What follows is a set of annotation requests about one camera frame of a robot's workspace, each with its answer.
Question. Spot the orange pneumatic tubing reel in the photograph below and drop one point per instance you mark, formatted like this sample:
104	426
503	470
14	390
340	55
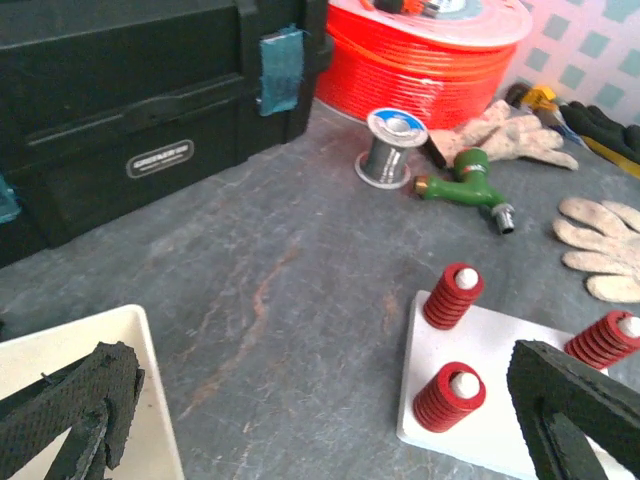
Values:
443	69

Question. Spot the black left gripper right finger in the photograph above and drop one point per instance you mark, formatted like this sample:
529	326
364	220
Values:
562	404

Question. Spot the yellow black tool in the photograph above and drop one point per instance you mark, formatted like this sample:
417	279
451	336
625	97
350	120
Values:
538	100

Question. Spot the black socket rail orange clips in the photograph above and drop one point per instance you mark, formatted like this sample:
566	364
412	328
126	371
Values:
410	7

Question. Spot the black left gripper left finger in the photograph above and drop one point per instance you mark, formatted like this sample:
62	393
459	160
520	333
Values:
93	400

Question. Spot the white knit work glove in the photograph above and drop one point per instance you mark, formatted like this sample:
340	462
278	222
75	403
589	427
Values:
502	136

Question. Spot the black yellow work glove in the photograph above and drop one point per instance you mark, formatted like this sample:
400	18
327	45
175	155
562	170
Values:
607	138

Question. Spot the large red spring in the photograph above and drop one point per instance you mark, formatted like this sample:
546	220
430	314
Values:
457	289
451	395
609	340

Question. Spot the white plastic parts bin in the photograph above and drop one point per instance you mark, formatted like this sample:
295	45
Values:
151	450

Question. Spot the black plastic toolbox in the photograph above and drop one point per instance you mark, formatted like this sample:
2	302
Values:
107	106

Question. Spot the white peg base plate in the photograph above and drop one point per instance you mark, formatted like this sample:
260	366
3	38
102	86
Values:
491	436

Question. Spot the green brass pipe fitting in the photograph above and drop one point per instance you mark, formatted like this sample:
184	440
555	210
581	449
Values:
470	187

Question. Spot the solder wire spool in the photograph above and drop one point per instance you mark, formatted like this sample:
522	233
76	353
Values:
395	134

